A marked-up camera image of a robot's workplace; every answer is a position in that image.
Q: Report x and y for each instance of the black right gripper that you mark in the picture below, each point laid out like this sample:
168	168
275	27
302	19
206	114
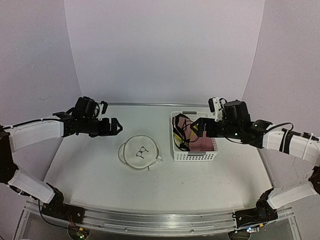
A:
202	122

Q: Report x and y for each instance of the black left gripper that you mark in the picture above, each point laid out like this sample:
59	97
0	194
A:
106	130

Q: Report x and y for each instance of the pink bra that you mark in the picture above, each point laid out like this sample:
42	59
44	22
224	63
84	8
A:
203	144

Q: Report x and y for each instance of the white perforated plastic basket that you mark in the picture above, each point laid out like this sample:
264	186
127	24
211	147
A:
180	156

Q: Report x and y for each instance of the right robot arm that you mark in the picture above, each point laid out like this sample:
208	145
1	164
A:
301	145

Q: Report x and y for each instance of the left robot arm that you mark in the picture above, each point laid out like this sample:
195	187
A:
27	149

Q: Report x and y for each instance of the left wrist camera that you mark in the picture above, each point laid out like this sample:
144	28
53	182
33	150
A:
100	110

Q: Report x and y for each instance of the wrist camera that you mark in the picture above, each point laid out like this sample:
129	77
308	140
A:
100	110
216	106

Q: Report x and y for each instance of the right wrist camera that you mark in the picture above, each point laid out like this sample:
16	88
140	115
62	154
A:
216	106

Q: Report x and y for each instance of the aluminium table rail frame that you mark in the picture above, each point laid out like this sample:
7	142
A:
172	199

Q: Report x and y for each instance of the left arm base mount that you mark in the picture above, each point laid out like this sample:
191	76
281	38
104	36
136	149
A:
57	209

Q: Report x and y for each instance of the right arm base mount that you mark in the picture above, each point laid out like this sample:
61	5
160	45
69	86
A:
262	213

